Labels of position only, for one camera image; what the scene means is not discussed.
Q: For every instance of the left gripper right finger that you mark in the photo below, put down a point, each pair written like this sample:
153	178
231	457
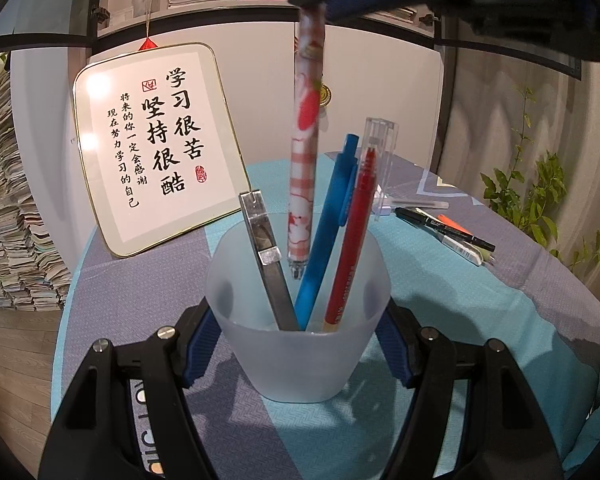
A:
504	435

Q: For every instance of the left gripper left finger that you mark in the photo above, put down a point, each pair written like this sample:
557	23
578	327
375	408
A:
93	435

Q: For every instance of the pink checkered strawberry pen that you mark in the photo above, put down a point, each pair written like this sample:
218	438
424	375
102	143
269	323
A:
308	72

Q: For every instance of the red gel pen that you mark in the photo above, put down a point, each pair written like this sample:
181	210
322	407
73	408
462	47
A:
379	142

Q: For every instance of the green white pen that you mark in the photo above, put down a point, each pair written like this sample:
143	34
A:
473	254

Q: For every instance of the frosted plastic cup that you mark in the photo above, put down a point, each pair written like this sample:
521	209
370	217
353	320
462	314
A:
294	367

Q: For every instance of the black marker pen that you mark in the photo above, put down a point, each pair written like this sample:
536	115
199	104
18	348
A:
419	219

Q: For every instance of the metal ruler clip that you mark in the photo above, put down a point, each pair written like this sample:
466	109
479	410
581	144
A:
268	258

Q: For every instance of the blue pen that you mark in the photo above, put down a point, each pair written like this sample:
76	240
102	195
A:
334	215

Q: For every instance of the clear gel pen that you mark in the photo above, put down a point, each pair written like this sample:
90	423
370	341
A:
432	204

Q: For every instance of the gold medal with ribbon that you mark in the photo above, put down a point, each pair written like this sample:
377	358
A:
325	95

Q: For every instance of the red hanging ornament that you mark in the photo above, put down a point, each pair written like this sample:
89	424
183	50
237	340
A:
148	44

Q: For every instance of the tall stack of books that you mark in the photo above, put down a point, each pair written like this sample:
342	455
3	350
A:
33	276

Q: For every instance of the green potted plant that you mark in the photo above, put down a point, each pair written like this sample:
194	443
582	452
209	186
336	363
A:
530	203

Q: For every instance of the framed calligraphy sign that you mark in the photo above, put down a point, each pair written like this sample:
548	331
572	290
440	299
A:
158	148

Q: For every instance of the orange highlighter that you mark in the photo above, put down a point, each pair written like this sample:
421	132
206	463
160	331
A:
449	222

